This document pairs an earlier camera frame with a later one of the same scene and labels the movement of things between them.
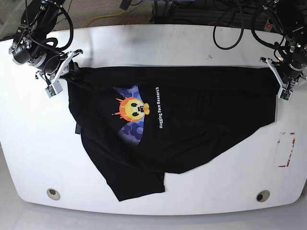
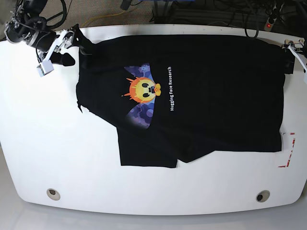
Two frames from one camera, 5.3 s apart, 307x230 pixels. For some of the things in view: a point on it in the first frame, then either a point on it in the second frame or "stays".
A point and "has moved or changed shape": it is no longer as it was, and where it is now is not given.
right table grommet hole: x=263 y=195 stays
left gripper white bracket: x=54 y=76 to x=65 y=39
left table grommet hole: x=53 y=194 stays
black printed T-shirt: x=140 y=123 has moved or changed shape
